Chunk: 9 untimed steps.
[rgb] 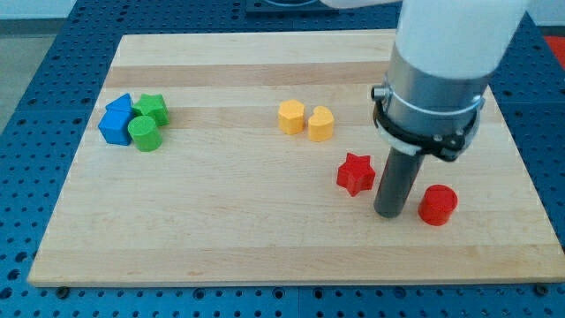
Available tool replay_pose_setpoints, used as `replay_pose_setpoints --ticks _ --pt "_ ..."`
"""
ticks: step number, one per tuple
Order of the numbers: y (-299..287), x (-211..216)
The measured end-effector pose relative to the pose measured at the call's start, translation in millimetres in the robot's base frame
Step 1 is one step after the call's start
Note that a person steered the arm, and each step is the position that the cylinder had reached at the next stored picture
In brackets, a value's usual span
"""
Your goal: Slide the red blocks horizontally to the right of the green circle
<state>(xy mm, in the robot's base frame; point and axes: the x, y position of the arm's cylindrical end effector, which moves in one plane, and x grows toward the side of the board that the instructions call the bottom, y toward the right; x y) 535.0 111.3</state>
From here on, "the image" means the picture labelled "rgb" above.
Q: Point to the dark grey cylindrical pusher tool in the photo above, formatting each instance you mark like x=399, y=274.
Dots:
x=396, y=182

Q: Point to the blue triangle block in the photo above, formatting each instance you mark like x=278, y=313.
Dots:
x=122, y=103

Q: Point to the red star block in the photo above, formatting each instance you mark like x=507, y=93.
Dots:
x=356, y=174

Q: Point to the blue cube block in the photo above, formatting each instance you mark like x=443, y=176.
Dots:
x=114, y=127

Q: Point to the green star block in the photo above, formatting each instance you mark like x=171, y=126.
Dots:
x=153, y=106

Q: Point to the light wooden board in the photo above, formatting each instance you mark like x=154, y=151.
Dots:
x=230, y=199

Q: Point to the green cylinder block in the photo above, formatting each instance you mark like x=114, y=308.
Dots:
x=145, y=133

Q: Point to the yellow hexagon block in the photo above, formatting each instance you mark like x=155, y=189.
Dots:
x=291, y=117

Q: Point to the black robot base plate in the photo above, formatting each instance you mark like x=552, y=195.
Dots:
x=285, y=6

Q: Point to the red cylinder block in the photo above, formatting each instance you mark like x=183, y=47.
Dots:
x=437, y=205

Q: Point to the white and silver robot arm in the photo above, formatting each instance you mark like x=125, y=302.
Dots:
x=445, y=53

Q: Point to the yellow heart block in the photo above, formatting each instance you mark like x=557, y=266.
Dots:
x=321, y=124

